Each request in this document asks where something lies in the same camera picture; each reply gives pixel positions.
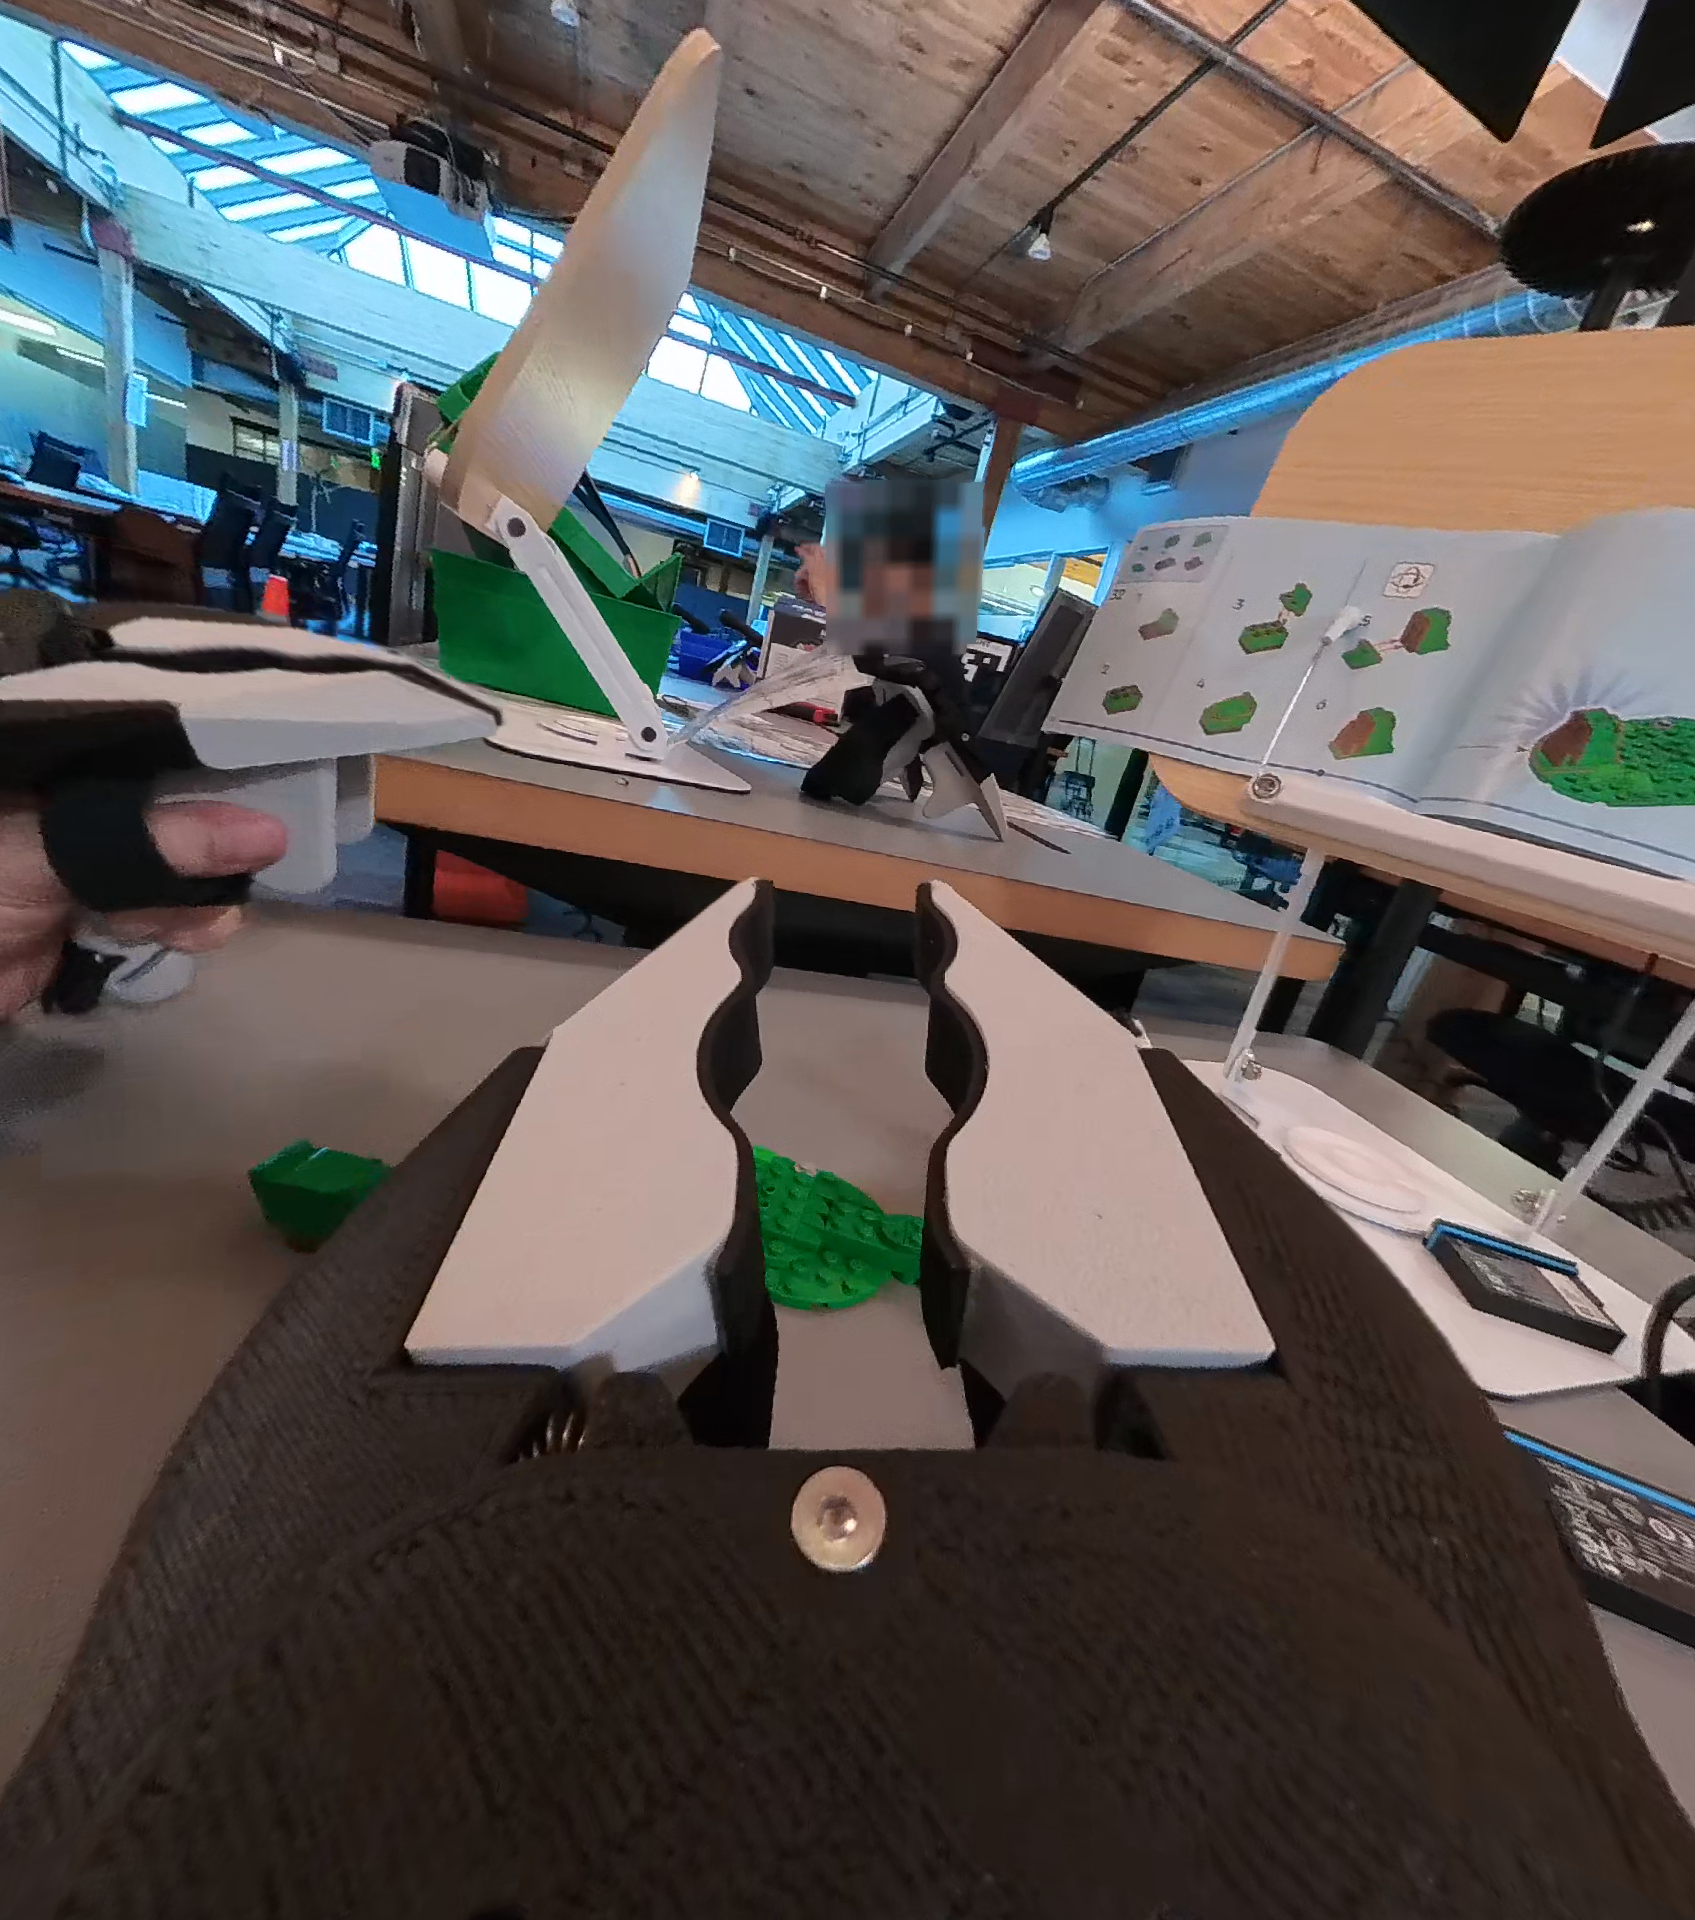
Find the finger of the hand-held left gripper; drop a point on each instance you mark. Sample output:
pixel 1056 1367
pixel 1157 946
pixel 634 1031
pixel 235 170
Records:
pixel 278 721
pixel 278 643

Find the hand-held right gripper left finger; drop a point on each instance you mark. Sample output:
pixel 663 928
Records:
pixel 592 1201

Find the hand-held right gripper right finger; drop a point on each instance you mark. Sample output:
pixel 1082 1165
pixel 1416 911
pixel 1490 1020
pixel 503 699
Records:
pixel 1102 1201

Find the green round brick plate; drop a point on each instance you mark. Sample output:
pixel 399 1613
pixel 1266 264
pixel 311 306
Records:
pixel 825 1238

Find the green lego brick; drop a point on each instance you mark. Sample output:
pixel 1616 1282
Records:
pixel 314 1189

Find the lego instruction booklet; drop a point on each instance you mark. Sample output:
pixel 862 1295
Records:
pixel 1462 677

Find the orange traffic cone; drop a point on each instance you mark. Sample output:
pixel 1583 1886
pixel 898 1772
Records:
pixel 278 598

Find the green plastic bin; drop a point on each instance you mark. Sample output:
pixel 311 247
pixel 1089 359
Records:
pixel 548 631

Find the white book stand wooden board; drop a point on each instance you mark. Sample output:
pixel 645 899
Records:
pixel 592 331
pixel 1537 436

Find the spare hand-held gripper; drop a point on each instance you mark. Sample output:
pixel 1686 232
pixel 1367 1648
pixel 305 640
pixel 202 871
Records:
pixel 885 750

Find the black computer monitor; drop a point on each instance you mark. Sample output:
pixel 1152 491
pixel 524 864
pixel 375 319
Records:
pixel 1034 669

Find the black battery blue edge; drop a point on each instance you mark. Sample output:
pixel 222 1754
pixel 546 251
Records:
pixel 1671 1561

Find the black round disc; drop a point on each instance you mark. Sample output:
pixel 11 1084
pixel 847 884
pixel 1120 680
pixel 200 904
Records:
pixel 1627 210

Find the black studio light panel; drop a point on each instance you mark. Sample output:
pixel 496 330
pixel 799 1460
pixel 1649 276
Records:
pixel 1567 45

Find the black camera battery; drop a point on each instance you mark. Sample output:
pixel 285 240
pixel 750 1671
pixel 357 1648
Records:
pixel 1524 1288

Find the silver ventilation duct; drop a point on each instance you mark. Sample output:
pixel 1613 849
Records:
pixel 1282 398

